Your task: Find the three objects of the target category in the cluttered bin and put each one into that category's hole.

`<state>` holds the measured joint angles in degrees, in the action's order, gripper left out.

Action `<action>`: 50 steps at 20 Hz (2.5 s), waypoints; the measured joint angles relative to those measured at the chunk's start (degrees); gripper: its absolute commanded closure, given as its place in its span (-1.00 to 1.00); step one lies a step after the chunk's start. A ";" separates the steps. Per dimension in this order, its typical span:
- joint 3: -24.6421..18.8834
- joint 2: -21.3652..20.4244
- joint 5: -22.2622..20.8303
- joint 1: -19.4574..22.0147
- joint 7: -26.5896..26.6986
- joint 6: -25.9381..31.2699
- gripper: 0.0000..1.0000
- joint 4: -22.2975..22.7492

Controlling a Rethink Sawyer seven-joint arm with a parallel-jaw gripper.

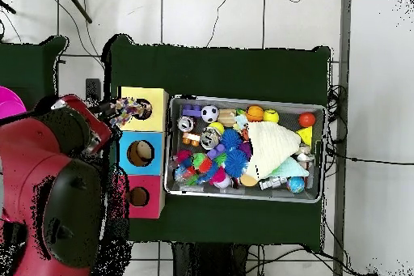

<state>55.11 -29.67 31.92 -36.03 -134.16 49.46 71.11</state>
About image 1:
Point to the crushed red drink can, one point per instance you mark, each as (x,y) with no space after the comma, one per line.
(185,124)

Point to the red ball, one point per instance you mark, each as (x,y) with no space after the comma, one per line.
(306,119)

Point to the black rod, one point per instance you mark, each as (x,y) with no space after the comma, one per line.
(76,4)

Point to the wooden box with three holes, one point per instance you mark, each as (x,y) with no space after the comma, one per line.
(155,153)

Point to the black and white soccer ball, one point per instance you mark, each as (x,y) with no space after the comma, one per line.
(210,113)

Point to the long polka dot cloth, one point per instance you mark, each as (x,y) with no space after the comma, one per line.
(129,109)

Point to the mint green cloth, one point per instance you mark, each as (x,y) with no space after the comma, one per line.
(292,169)

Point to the cream knitted cloth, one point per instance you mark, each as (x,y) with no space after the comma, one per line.
(272,146)

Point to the yellow tennis ball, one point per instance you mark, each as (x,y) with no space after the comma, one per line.
(216,128)

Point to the pink plastic bowl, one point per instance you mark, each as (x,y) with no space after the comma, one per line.
(9,102)

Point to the yellow smiley ball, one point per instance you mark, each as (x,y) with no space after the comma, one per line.
(271,116)

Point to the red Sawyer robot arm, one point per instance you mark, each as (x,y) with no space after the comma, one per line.
(39,198)

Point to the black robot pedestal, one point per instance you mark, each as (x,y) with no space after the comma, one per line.
(207,262)

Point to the orange toy basketball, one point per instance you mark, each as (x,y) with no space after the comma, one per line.
(255,113)

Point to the yellow cheese wedge toy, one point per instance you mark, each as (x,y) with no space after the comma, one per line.
(305,135)

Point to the clear mesh bin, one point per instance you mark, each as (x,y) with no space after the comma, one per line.
(310,193)

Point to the blue spiky rubber ball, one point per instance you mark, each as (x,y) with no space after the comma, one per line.
(236,164)
(231,139)

